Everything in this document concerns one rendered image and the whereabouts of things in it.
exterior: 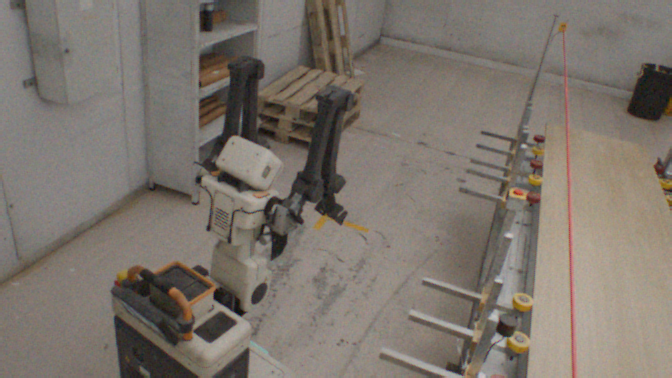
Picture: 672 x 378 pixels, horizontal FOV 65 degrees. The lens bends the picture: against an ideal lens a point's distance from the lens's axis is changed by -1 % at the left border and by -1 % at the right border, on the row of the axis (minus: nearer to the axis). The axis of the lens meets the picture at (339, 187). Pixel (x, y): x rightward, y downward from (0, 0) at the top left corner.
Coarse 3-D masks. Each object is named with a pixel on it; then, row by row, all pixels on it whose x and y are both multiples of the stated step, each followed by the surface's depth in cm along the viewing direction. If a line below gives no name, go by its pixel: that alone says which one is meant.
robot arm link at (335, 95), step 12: (324, 96) 192; (336, 96) 191; (324, 108) 192; (336, 108) 194; (324, 120) 193; (324, 132) 195; (312, 144) 197; (324, 144) 198; (312, 156) 198; (312, 168) 199; (312, 180) 200; (312, 192) 200
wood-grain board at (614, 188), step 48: (576, 144) 381; (624, 144) 395; (576, 192) 312; (624, 192) 320; (576, 240) 264; (624, 240) 270; (576, 288) 228; (624, 288) 233; (576, 336) 201; (624, 336) 205
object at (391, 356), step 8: (384, 352) 187; (392, 352) 188; (392, 360) 187; (400, 360) 185; (408, 360) 185; (416, 360) 186; (408, 368) 185; (416, 368) 184; (424, 368) 183; (432, 368) 183; (440, 368) 184; (432, 376) 183; (440, 376) 182; (448, 376) 181; (456, 376) 182
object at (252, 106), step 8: (264, 64) 214; (256, 72) 214; (264, 72) 216; (248, 80) 217; (256, 80) 218; (248, 88) 218; (256, 88) 221; (248, 96) 220; (256, 96) 223; (248, 104) 222; (256, 104) 225; (248, 112) 224; (256, 112) 227; (248, 120) 225; (248, 128) 227; (240, 136) 231; (248, 136) 229; (256, 136) 232
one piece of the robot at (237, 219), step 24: (216, 168) 215; (216, 192) 201; (264, 192) 200; (216, 216) 204; (240, 216) 197; (264, 216) 201; (240, 240) 205; (216, 264) 223; (240, 264) 215; (264, 264) 220; (240, 288) 219; (264, 288) 227
